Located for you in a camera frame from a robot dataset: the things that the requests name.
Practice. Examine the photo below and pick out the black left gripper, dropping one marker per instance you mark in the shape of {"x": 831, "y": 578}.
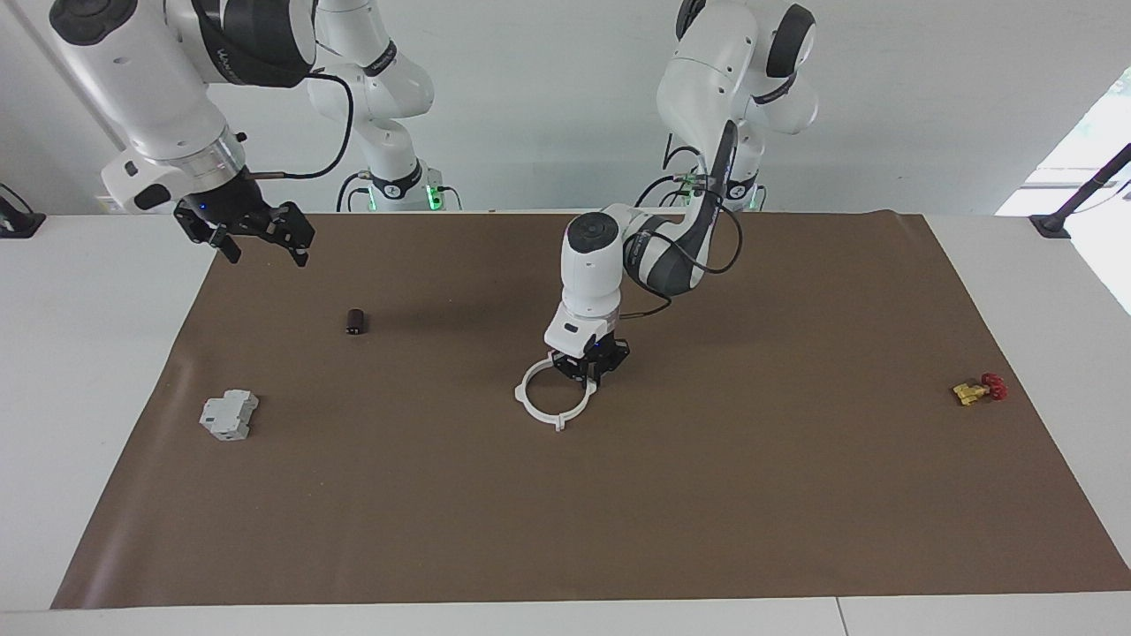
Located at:
{"x": 601, "y": 353}

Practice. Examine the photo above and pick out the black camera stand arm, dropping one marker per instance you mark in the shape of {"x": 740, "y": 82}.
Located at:
{"x": 1051, "y": 224}

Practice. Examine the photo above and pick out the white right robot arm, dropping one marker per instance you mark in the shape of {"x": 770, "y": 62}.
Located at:
{"x": 150, "y": 88}

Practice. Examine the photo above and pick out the dark brown small cylinder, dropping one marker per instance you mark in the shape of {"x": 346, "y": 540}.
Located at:
{"x": 357, "y": 321}

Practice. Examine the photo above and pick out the brown table mat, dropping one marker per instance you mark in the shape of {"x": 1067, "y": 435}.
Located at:
{"x": 618, "y": 495}

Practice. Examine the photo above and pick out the black table clamp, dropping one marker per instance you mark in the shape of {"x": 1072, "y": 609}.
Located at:
{"x": 19, "y": 223}

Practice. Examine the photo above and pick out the white wall socket box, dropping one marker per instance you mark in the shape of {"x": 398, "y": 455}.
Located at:
{"x": 108, "y": 207}

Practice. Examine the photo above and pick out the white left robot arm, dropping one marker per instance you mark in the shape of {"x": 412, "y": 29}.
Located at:
{"x": 592, "y": 283}

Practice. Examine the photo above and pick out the grey circuit breaker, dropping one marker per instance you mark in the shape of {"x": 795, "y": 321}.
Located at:
{"x": 228, "y": 415}

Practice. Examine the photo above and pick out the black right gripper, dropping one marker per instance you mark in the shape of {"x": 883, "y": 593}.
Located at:
{"x": 225, "y": 212}

